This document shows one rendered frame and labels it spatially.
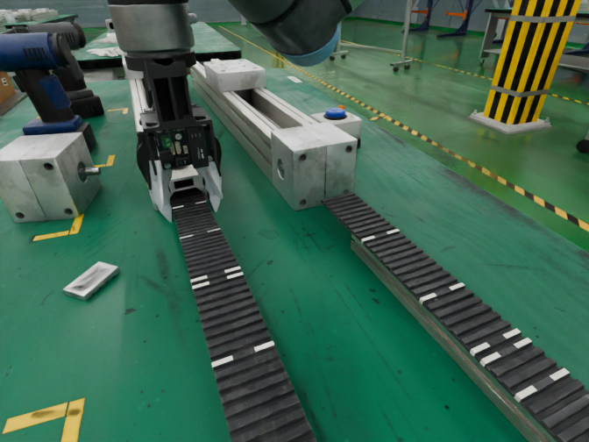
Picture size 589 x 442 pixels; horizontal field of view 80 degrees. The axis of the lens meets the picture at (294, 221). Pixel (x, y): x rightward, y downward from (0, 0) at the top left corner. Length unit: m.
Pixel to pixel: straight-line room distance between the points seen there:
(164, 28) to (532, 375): 0.42
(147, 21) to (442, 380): 0.41
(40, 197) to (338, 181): 0.42
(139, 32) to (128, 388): 0.32
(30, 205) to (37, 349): 0.26
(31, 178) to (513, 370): 0.58
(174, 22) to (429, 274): 0.35
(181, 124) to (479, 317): 0.34
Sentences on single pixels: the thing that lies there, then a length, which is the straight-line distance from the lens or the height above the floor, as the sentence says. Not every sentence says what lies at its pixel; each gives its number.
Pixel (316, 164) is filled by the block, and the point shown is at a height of 0.85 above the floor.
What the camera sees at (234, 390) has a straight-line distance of 0.28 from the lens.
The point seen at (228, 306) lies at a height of 0.81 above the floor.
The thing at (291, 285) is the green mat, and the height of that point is 0.78.
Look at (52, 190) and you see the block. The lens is 0.59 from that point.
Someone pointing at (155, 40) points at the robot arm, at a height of 1.02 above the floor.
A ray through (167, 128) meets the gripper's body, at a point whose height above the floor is 0.94.
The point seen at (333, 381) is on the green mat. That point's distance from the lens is 0.32.
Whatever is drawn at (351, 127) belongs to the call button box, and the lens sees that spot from 0.72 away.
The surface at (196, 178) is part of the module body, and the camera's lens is 0.55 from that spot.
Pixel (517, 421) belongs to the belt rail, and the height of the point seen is 0.79.
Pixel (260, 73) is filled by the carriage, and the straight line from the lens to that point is 0.87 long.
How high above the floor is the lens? 1.05
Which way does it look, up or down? 33 degrees down
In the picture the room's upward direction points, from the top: 1 degrees counter-clockwise
